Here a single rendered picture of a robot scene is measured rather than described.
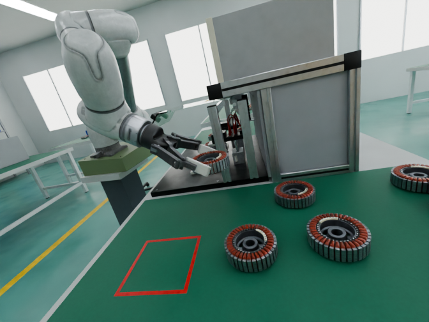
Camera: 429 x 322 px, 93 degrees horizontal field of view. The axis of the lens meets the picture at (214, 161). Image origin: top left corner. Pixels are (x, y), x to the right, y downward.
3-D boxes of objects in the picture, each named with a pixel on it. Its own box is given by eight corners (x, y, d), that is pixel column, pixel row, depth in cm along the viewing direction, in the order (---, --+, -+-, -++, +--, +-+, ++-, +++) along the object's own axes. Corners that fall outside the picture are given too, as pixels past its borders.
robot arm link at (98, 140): (93, 145, 141) (80, 114, 132) (120, 137, 149) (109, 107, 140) (94, 150, 128) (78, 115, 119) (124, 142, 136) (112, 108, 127)
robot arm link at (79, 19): (51, 23, 74) (92, 21, 79) (43, 2, 81) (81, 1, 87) (66, 58, 84) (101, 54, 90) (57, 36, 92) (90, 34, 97)
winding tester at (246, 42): (218, 84, 73) (205, 18, 66) (225, 84, 113) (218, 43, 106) (335, 56, 66) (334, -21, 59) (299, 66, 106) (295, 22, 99)
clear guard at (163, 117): (147, 132, 75) (142, 116, 73) (168, 121, 97) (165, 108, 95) (235, 115, 69) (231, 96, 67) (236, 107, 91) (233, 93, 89)
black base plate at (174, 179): (151, 197, 83) (150, 192, 82) (188, 149, 142) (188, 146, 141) (269, 181, 74) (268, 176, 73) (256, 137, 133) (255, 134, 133)
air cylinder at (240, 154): (233, 165, 91) (231, 153, 89) (234, 159, 98) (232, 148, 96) (245, 163, 90) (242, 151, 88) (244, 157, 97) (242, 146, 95)
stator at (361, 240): (385, 257, 37) (387, 241, 36) (325, 269, 37) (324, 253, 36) (346, 220, 48) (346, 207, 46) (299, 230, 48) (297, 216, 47)
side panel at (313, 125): (272, 183, 72) (260, 89, 62) (271, 179, 75) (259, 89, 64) (359, 171, 67) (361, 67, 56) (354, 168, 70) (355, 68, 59)
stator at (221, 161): (186, 177, 56) (183, 165, 55) (200, 161, 66) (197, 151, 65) (225, 174, 53) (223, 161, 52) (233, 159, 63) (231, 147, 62)
